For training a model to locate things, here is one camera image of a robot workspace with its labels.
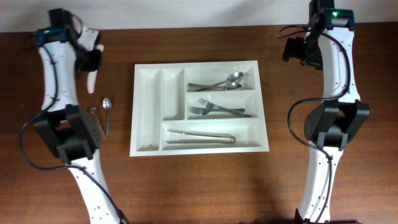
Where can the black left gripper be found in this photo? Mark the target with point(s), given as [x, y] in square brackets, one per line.
[96, 64]

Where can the metal fork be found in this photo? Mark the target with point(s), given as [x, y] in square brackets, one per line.
[203, 111]
[212, 106]

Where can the white plastic cutlery tray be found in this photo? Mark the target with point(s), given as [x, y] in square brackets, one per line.
[162, 99]

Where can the metal tongs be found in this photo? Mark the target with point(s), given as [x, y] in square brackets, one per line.
[190, 137]

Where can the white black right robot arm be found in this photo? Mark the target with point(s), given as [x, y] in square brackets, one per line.
[325, 43]

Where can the small metal teaspoon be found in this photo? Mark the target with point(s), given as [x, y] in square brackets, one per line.
[107, 106]

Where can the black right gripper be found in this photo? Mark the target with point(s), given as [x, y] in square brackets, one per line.
[292, 50]

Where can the small bent metal spoon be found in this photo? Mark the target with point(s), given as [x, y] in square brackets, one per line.
[93, 111]

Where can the large metal spoon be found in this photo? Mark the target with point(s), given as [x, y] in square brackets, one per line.
[235, 77]
[230, 86]

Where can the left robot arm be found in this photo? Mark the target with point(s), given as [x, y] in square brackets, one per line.
[67, 46]

